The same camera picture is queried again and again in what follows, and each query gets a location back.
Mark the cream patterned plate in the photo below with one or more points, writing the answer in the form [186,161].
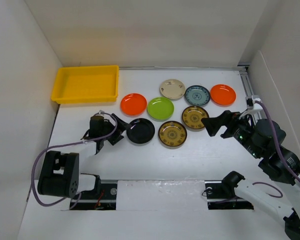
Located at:
[172,89]

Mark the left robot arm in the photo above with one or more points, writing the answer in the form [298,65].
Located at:
[57,170]

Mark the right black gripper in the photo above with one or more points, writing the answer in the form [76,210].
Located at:
[213,123]

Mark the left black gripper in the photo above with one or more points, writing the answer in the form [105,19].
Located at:
[117,137]

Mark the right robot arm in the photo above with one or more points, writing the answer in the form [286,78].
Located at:
[262,139]

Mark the yellow plastic bin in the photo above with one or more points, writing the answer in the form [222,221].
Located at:
[86,84]

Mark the orange plate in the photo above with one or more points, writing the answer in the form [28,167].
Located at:
[223,95]
[133,104]

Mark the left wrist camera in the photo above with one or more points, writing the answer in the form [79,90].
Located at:
[96,122]

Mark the blue patterned plate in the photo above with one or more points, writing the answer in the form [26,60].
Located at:
[197,95]

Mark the yellow brown plate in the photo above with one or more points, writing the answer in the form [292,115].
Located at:
[172,134]
[192,117]

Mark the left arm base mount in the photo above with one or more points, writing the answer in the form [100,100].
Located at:
[103,198]

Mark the black plate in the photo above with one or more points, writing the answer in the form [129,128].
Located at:
[140,131]

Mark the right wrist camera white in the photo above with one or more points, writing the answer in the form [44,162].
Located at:
[252,102]

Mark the aluminium rail right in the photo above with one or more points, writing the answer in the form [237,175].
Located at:
[243,72]

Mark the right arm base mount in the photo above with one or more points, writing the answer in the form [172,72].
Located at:
[218,199]

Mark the green plate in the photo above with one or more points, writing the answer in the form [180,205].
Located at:
[160,108]

